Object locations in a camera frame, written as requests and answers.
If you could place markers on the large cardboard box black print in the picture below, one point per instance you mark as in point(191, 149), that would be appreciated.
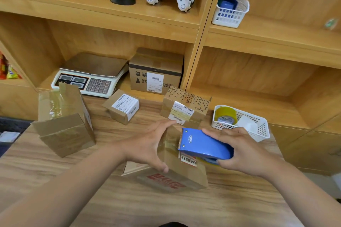
point(155, 71)

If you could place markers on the wooden shelf unit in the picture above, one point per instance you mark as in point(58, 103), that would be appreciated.
point(239, 56)

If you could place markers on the person's right thumb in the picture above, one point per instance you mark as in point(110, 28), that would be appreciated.
point(229, 163)

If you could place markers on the person's left forearm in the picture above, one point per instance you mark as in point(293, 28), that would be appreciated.
point(61, 184)

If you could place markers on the white plastic basket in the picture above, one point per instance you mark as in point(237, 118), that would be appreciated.
point(250, 123)

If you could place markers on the patterned cardboard box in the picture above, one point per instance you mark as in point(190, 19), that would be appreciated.
point(183, 104)

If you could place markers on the person's right forearm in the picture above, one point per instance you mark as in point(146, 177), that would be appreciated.
point(306, 197)

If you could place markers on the blue box in basket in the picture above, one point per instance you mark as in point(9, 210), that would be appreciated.
point(228, 4)

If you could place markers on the small cardboard box white label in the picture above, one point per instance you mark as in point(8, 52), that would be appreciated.
point(121, 107)

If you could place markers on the person's left thumb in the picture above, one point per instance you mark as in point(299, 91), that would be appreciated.
point(159, 164)

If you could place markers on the person's left hand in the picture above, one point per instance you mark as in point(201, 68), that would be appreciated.
point(145, 146)

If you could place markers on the person's right hand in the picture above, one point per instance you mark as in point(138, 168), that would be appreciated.
point(246, 155)

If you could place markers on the white digital weighing scale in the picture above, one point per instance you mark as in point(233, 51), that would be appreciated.
point(90, 74)

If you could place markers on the tall taped cardboard box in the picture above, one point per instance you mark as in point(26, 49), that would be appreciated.
point(64, 125)

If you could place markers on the colourful snack packets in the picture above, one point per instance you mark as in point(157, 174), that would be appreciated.
point(6, 68)

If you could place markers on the yellow packing tape roll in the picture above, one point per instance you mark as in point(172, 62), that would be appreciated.
point(226, 115)

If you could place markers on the white basket with blue items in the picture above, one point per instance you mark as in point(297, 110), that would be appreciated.
point(231, 8)

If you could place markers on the blue tape dispenser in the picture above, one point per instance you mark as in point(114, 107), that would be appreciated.
point(203, 147)

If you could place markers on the cardboard box with red print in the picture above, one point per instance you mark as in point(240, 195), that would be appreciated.
point(178, 165)

